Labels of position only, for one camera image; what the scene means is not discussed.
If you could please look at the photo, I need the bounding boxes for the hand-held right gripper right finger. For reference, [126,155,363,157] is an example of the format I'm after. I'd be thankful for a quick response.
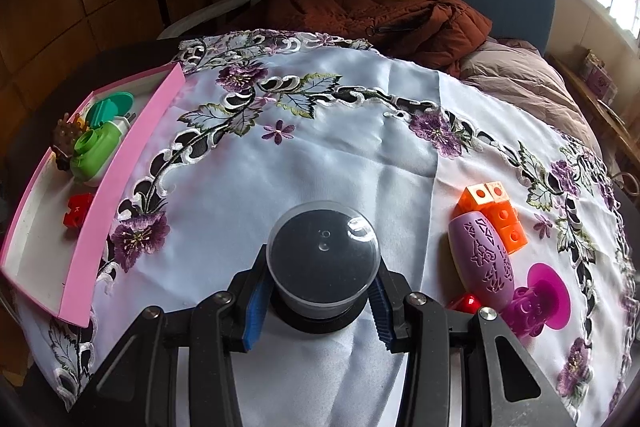
[367,257,576,427]

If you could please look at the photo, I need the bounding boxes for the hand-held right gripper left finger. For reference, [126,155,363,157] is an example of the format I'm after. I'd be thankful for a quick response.
[85,246,275,427]

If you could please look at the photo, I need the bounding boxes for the clear cylinder container black base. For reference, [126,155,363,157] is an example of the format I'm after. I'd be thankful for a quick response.
[266,201,381,334]

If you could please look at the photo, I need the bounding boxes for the red shiny capsule toy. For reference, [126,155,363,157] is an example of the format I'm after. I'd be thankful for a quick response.
[447,293,483,314]

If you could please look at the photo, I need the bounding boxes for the purple patterned egg toy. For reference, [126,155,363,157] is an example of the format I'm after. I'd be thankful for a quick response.
[447,210,516,310]

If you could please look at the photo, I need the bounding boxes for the orange linked toy cubes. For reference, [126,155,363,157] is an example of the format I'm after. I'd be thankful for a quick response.
[455,181,520,255]

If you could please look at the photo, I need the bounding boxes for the magenta suction toy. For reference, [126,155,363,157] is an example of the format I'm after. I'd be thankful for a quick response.
[500,262,572,339]

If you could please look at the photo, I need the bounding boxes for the pink shallow cardboard box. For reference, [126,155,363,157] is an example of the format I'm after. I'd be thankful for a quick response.
[0,63,187,327]

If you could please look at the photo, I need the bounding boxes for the red puzzle piece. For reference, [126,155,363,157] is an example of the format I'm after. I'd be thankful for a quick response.
[62,193,96,228]

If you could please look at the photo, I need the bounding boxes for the green round toy white base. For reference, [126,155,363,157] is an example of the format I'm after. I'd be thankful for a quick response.
[70,117,131,185]

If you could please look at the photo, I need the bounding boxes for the teal green toy cup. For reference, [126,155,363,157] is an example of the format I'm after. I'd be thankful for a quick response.
[85,92,135,125]

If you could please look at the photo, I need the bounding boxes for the brown spiky toy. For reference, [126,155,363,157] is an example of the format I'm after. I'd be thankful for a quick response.
[51,114,86,171]

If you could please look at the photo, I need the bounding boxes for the white floral embroidered tablecloth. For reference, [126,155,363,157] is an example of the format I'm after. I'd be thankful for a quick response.
[15,31,638,427]

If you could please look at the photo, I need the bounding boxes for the beige pink quilt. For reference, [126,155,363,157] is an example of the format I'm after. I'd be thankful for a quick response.
[457,38,603,158]

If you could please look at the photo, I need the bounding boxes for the brown quilted jacket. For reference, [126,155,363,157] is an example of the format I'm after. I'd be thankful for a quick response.
[220,0,493,75]

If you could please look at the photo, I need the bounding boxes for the wooden side shelf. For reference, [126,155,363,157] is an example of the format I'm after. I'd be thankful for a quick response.
[547,49,640,188]

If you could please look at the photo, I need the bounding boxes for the white chair armrest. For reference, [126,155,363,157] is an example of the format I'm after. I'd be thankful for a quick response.
[157,0,251,40]

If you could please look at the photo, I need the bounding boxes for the small pink patterned box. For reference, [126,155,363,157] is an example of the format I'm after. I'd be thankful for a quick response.
[580,52,618,102]

